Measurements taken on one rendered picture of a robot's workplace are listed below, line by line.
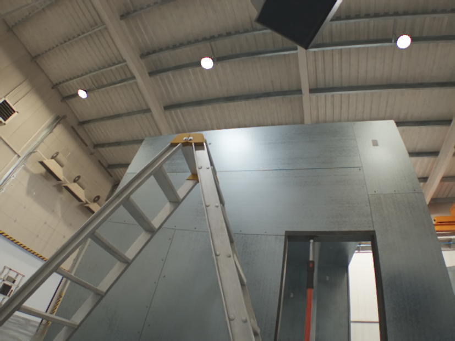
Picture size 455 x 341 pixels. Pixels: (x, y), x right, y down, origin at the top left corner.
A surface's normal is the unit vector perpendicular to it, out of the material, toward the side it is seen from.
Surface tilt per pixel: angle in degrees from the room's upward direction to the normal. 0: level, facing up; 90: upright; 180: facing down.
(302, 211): 90
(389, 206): 90
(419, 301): 90
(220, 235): 88
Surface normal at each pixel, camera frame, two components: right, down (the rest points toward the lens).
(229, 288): -0.20, -0.71
